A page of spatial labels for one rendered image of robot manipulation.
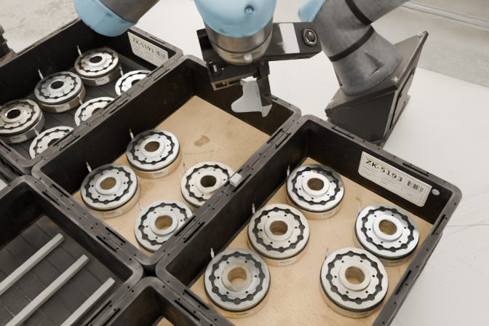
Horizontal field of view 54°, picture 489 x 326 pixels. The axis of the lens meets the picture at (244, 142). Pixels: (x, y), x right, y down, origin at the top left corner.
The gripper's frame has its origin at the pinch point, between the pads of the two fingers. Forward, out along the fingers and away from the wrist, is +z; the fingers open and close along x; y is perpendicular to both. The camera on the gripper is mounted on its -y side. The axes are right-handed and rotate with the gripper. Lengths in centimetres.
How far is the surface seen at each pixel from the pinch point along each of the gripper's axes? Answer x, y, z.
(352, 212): 26.6, -10.8, 10.6
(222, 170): 13.8, 10.1, 12.9
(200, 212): 20.0, 14.0, -1.0
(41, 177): 8.2, 39.2, 3.7
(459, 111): 12, -48, 43
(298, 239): 28.1, 0.0, 4.2
